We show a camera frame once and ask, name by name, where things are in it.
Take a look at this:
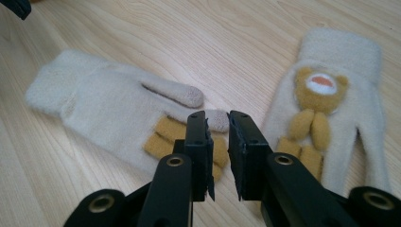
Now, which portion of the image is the cream bear glove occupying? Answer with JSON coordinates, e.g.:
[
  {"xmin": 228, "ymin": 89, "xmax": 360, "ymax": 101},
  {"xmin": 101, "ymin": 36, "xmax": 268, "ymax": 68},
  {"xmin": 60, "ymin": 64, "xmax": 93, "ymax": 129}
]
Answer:
[
  {"xmin": 25, "ymin": 48, "xmax": 231, "ymax": 183},
  {"xmin": 261, "ymin": 27, "xmax": 392, "ymax": 195}
]

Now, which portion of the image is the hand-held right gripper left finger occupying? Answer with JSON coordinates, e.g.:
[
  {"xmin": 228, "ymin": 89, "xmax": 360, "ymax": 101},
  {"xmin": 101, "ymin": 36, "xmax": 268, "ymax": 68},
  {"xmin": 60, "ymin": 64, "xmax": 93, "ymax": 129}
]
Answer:
[{"xmin": 137, "ymin": 110, "xmax": 216, "ymax": 227}]

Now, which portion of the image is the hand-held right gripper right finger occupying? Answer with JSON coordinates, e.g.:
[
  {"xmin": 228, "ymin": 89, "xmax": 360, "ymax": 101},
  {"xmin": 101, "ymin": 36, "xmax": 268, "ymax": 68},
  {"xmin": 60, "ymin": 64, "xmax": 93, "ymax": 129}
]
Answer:
[{"xmin": 226, "ymin": 110, "xmax": 358, "ymax": 227}]

